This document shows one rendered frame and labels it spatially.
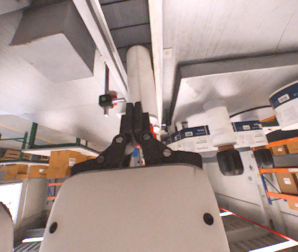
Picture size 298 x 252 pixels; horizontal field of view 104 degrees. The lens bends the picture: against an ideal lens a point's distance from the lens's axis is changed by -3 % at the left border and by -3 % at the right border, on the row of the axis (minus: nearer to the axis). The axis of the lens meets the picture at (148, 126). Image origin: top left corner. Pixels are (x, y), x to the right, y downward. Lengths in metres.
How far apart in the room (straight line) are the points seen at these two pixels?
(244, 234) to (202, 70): 5.97
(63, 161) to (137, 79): 1.96
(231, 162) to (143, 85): 0.42
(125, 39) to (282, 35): 0.41
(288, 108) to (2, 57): 0.91
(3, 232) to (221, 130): 0.65
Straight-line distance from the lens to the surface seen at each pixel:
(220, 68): 0.46
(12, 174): 4.63
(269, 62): 0.54
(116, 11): 0.27
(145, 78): 0.24
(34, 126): 2.47
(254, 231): 6.38
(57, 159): 2.18
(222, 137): 0.54
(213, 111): 0.57
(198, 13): 0.35
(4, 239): 0.44
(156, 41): 0.26
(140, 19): 0.28
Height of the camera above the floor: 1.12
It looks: 18 degrees down
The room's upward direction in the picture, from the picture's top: 175 degrees clockwise
